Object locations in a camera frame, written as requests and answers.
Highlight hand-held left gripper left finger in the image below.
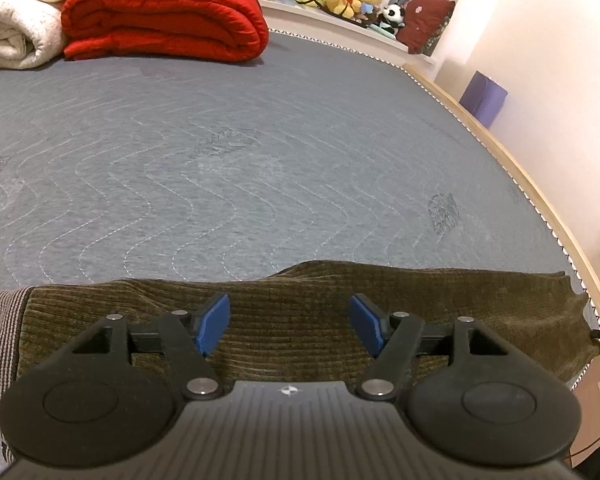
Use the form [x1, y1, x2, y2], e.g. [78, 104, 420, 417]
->
[70, 292, 231, 402]

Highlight purple box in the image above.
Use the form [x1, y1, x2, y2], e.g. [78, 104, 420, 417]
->
[458, 71, 510, 129]

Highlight dark red pillow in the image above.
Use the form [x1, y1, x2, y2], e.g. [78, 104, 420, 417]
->
[396, 0, 457, 56]

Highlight wooden bed frame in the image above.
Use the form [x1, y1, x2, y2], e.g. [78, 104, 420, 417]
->
[402, 65, 600, 341]

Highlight panda plush toy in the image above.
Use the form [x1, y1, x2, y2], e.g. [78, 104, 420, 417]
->
[379, 4, 407, 32]

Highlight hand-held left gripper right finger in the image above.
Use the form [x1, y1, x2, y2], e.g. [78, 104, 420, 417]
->
[349, 294, 511, 402]

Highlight grey quilted mattress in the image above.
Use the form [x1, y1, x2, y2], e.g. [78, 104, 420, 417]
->
[0, 30, 597, 396]

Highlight white fluffy blanket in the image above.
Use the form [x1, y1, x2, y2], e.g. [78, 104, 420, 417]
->
[0, 0, 99, 74]

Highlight red folded blanket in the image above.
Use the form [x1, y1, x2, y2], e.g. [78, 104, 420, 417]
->
[61, 0, 271, 64]

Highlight olive corduroy pants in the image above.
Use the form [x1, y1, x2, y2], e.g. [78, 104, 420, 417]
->
[0, 259, 595, 463]

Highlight white window ledge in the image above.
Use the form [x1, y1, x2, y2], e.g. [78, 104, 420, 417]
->
[257, 0, 439, 67]

